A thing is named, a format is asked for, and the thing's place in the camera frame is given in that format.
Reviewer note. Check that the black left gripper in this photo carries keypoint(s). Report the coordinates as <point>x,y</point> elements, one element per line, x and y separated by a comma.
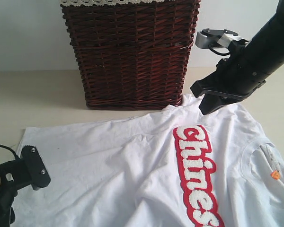
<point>14,175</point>

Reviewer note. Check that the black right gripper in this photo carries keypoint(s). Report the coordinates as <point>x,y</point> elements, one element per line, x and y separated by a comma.
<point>234,79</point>

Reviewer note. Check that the white t-shirt with red lettering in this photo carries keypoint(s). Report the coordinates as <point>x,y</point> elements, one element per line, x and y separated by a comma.
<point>173,168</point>

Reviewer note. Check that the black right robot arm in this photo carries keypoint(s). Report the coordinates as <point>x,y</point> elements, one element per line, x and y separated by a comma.
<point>265,51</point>

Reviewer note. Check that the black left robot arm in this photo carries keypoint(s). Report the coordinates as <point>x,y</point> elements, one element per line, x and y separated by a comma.
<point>14,176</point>

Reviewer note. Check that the dark red wicker basket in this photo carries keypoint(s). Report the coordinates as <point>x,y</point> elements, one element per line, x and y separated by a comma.
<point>133,56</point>

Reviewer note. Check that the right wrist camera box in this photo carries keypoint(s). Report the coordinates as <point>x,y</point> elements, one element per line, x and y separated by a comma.
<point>217,38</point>

